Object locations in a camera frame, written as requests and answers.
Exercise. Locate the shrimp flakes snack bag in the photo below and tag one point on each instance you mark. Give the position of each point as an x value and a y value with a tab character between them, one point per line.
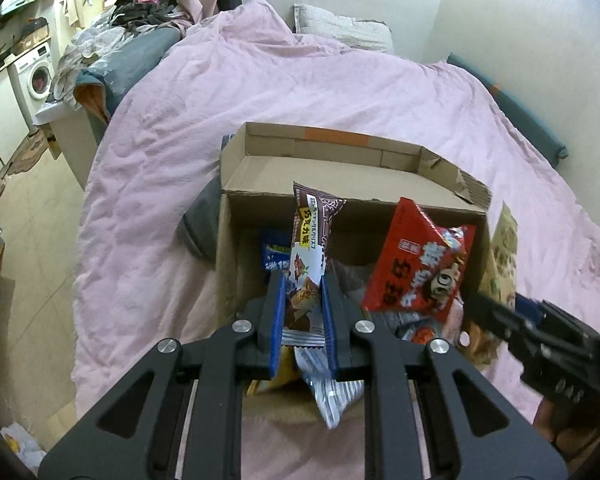
420	331

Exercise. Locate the pink bed duvet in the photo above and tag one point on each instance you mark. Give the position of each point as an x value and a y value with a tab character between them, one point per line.
136	283

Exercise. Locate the yellow chips bag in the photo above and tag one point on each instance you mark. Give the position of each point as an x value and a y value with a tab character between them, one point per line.
287	372

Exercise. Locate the white washing machine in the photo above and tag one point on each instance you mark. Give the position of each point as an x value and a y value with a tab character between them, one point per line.
31	75

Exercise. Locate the right hand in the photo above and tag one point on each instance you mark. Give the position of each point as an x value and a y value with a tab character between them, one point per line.
571	435

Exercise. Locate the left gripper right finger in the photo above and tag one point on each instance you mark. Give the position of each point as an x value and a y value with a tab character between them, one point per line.
428	412

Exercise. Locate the teal bolster cushion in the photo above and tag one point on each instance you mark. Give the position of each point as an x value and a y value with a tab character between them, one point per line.
523	119

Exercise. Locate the grey striped garment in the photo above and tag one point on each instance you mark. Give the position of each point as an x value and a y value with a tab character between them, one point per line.
198	229

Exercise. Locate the brown chocolate wafer packet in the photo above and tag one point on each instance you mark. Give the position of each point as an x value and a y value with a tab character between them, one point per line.
315	210

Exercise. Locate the grey white pillow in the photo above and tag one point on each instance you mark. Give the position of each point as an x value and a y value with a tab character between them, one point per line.
355	33

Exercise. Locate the beige green snack packet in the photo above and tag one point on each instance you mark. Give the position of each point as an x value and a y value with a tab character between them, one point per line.
498	282

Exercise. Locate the blue cartoon snack bag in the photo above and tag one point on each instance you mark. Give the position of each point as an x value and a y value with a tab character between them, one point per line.
276	249

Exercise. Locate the red milk candy bag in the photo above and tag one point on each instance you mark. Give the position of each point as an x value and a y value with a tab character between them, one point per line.
421	265

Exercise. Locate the milk tea sachet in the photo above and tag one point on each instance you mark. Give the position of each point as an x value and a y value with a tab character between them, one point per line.
332	398

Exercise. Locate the white kitchen cabinet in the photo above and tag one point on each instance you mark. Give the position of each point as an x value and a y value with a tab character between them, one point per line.
13	127

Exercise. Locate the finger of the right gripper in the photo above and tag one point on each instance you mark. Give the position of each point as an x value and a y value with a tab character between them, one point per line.
500	319

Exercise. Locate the pile of clothes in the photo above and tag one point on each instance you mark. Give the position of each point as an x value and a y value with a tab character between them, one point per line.
116	27

